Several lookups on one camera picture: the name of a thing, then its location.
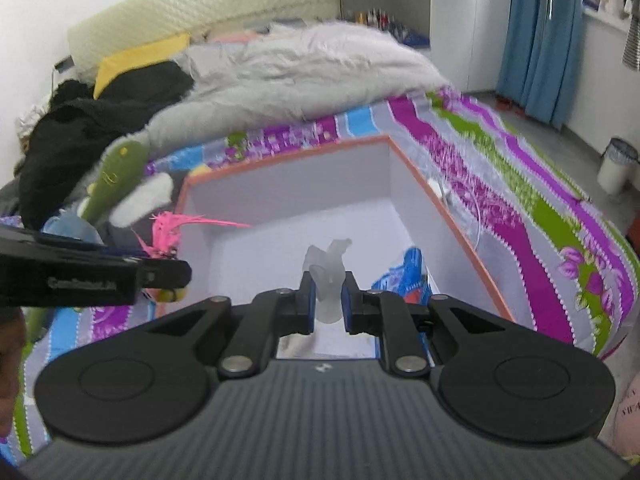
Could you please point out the white trash bin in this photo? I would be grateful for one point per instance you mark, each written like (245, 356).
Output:
(612, 170)

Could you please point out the blue snack packet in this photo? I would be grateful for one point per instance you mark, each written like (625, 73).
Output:
(410, 275)

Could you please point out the green plush hammer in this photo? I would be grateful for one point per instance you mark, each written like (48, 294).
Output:
(117, 170)

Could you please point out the grey duvet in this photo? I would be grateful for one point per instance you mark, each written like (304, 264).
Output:
(300, 75)

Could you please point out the grey striped hanging jacket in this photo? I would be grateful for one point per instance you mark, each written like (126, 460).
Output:
(631, 40)

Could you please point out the white crumpled cloth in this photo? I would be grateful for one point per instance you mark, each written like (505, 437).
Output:
(30, 120)

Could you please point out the cream quilted headboard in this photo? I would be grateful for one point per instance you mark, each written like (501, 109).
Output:
(200, 5)

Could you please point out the row of small bottles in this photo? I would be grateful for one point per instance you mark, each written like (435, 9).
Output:
(380, 19)

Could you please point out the pink printed cloth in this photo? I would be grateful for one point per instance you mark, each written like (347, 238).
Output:
(627, 420)

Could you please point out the orange cardboard box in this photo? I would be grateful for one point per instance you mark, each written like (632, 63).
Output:
(300, 200)

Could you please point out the translucent white toy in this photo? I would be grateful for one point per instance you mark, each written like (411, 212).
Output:
(327, 285)

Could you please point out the black clothing pile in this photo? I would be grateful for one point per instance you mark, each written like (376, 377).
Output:
(75, 140)

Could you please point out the yellow pillow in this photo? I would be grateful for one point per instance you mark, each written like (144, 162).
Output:
(135, 62)

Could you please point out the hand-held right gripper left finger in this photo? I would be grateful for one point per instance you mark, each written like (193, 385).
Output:
(309, 305)

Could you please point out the pink feather toy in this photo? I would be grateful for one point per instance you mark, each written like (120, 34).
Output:
(167, 237)

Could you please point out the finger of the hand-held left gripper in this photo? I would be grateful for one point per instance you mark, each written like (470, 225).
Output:
(167, 274)

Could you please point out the blue curtain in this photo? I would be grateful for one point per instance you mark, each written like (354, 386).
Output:
(535, 35)

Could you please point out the grey wardrobe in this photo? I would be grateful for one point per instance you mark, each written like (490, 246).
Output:
(450, 10)

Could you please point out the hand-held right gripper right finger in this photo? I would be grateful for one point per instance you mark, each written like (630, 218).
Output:
(346, 307)

